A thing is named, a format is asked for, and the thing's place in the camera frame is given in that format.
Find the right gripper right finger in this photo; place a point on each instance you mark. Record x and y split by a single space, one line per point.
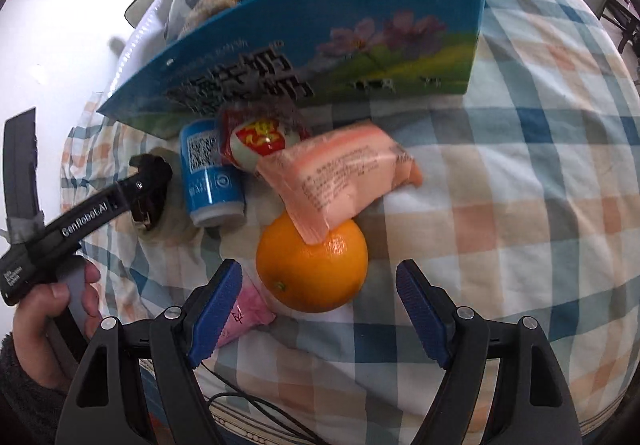
531 402

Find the pink candy wrapper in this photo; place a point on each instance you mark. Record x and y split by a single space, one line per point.
248 312

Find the blue QR code can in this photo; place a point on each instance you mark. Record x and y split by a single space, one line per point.
212 189

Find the salmon pink snack packet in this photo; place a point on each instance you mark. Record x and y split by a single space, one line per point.
328 179

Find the red white snack packet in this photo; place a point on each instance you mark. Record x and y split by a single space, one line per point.
250 134

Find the person's left hand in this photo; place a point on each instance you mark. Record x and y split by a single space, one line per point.
31 322

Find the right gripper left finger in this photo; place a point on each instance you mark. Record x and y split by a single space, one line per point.
134 372

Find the orange fruit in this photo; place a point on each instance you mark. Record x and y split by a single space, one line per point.
312 278

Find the blue milk carton box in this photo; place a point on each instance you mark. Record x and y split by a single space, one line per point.
309 51

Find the plaid tablecloth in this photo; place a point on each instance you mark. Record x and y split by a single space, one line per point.
529 206

